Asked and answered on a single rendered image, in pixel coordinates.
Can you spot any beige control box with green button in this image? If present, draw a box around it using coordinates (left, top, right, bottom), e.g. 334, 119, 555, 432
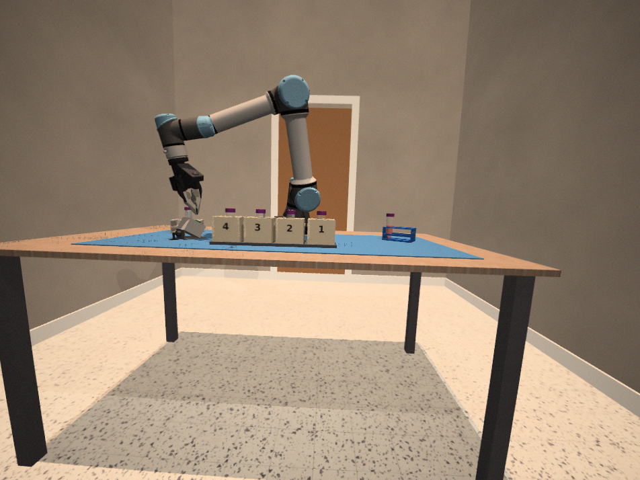
170, 217, 206, 240

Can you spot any blue bench mat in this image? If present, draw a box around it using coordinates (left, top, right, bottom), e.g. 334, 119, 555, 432
71, 230, 484, 259

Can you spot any dark blue tube rack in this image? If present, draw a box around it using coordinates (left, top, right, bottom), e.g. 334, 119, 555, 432
382, 227, 416, 243

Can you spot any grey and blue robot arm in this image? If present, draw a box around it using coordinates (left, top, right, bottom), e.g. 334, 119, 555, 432
155, 75, 321, 226

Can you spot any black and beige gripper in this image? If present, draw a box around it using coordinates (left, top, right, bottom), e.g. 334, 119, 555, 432
168, 157, 202, 215

